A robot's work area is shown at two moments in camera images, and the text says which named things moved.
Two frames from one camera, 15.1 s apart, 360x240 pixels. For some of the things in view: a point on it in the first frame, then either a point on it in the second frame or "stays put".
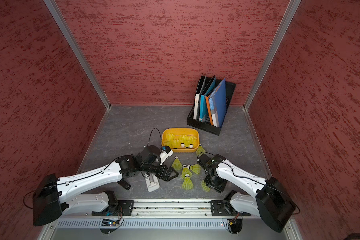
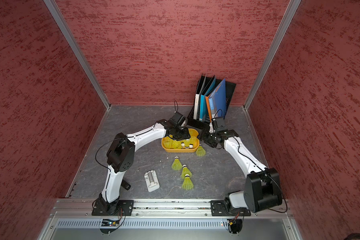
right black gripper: [219, 189] to [203, 134]
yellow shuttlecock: [200, 151] stays put
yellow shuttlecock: [191, 139] stays put
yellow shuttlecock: [177, 164] stays put
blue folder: [217, 104] stays put
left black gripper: [166, 177] to [186, 135]
